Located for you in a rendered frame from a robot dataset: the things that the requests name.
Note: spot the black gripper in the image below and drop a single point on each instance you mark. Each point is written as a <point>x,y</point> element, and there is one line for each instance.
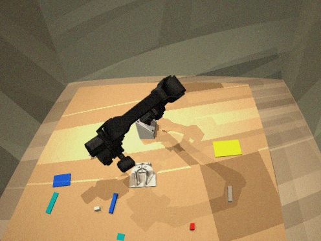
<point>126,162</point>

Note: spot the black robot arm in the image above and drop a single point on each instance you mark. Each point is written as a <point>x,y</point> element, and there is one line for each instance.
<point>151,107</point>

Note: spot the teal flat bar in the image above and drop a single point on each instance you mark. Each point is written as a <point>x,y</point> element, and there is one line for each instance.
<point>52,202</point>

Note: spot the yellow flat plate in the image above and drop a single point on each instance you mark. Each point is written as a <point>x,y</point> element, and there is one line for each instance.
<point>226,148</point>

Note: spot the teal square block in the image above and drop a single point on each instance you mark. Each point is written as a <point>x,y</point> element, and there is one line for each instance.
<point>120,236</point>

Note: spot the small red block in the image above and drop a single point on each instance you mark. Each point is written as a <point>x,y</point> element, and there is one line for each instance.
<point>192,227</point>

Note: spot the blue flat plate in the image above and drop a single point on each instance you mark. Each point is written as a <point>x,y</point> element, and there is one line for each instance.
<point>62,180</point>

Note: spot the blue rectangular bar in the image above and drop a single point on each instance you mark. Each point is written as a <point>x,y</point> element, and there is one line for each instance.
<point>113,203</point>

